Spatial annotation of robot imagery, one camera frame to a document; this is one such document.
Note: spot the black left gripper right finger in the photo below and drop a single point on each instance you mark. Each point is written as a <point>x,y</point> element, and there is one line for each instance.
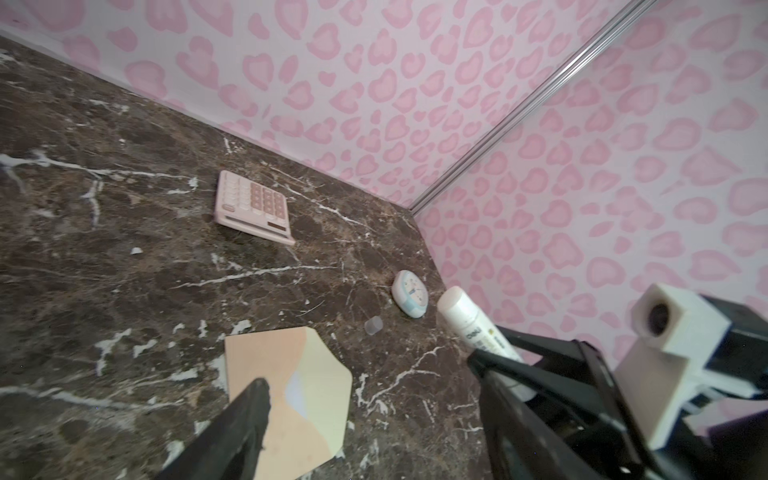
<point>561,418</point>

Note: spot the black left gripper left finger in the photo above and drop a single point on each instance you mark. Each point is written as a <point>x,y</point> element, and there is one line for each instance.
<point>229,448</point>

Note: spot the white letter paper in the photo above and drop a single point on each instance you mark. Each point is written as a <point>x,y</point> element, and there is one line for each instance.
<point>294,394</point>

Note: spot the beige envelope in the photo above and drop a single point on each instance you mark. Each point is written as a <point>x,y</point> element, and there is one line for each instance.
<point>310,391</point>

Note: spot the white glue stick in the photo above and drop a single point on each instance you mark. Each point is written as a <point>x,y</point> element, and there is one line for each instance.
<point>470,323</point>

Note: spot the white round clock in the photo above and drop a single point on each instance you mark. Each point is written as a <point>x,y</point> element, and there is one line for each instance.
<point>410,294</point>

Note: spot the clear glue stick cap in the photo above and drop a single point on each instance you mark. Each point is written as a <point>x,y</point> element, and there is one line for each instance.
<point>373,325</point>

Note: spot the pink calculator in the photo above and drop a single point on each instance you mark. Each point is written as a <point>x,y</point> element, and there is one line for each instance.
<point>252,208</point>

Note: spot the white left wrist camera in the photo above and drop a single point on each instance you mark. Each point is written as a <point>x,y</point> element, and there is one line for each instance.
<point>691,350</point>

